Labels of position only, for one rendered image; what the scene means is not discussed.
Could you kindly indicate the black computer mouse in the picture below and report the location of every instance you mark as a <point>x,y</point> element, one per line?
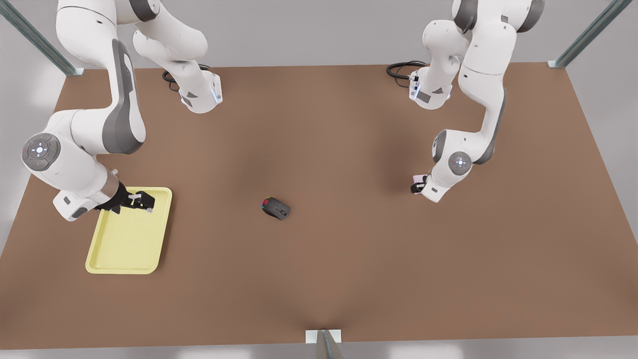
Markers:
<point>275,208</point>

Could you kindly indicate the silver frame post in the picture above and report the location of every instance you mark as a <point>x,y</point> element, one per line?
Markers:
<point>588,34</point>
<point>37,36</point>
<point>326,344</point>

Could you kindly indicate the yellow rectangular tray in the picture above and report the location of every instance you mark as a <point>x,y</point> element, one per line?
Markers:
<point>130,234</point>

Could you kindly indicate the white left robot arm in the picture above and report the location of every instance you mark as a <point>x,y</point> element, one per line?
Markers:
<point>486,65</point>

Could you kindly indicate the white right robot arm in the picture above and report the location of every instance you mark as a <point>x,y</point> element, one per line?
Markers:
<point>119,109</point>

